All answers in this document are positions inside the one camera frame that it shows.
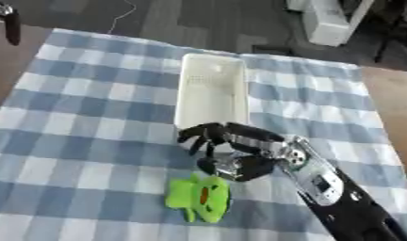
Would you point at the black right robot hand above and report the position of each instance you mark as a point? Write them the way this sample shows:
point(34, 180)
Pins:
point(250, 138)

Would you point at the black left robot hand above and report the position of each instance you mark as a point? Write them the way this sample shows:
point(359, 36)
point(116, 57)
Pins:
point(10, 22)

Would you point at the white plastic box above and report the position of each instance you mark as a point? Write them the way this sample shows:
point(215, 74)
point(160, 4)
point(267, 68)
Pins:
point(212, 91)

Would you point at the green frog soft toy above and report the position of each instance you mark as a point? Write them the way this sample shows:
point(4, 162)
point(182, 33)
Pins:
point(200, 198)

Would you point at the white machine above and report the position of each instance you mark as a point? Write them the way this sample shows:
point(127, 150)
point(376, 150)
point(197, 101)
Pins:
point(333, 19)

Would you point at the black stand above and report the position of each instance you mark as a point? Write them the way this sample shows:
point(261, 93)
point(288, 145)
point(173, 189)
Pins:
point(396, 34)

